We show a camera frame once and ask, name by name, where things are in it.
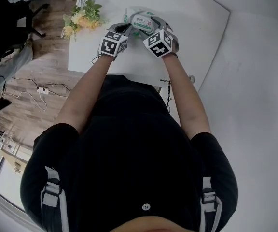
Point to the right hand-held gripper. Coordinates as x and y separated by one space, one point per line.
159 45

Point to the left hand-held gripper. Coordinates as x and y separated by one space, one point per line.
112 45

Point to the white lidded wet wipe pack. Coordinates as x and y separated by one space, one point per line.
141 22

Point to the person's left forearm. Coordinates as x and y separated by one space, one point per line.
86 93

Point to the person's right forearm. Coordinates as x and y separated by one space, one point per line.
184 98

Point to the yellow artificial flower bouquet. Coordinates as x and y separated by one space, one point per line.
83 19

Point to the white power strip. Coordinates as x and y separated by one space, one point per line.
43 90

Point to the black office chair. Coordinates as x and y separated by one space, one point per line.
1 28

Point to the person's black shirt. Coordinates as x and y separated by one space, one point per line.
129 153

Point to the white shirt button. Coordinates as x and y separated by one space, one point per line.
146 207

